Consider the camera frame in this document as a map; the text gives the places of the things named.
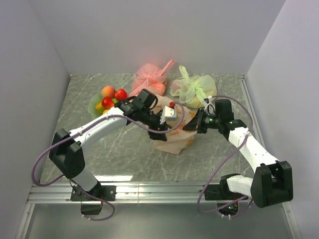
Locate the pink tied plastic bag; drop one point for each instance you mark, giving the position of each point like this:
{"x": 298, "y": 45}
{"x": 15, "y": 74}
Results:
{"x": 152, "y": 78}

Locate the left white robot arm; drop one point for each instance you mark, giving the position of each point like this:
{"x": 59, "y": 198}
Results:
{"x": 69, "y": 146}

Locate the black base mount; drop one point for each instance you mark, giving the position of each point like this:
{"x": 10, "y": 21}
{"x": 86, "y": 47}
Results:
{"x": 227, "y": 203}
{"x": 97, "y": 196}

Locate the green tied plastic bag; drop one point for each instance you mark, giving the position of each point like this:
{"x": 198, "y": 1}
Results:
{"x": 193, "y": 90}

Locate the light green plate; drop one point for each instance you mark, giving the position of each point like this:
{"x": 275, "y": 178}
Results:
{"x": 95, "y": 100}

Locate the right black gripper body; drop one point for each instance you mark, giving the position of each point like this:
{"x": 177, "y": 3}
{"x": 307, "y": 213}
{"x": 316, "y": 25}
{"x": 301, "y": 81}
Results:
{"x": 207, "y": 121}

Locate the orange plastic bag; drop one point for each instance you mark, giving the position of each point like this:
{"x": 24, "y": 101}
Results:
{"x": 177, "y": 139}

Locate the orange fake peach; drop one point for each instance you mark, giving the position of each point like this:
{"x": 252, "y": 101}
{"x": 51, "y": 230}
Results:
{"x": 108, "y": 91}

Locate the red fake fruit top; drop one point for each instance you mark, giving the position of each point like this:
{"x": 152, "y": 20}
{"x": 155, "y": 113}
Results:
{"x": 121, "y": 94}

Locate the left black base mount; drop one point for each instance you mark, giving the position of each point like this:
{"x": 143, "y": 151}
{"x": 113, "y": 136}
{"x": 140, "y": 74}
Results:
{"x": 97, "y": 196}

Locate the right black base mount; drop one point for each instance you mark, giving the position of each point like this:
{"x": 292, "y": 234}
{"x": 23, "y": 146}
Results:
{"x": 227, "y": 203}

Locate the red fake fruit front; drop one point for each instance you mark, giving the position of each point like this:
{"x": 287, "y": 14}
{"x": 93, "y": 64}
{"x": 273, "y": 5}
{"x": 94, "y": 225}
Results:
{"x": 107, "y": 103}

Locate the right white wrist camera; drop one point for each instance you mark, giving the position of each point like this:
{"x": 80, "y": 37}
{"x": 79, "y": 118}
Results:
{"x": 208, "y": 102}

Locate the red fake fruit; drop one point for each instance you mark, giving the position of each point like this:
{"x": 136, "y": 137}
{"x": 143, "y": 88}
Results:
{"x": 107, "y": 103}
{"x": 121, "y": 94}

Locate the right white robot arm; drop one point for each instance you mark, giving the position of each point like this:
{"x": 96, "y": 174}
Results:
{"x": 272, "y": 182}

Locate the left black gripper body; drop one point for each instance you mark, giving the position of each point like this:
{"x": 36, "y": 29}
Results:
{"x": 152, "y": 120}

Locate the orange green fake mango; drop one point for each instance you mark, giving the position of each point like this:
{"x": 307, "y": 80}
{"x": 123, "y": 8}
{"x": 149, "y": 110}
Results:
{"x": 99, "y": 106}

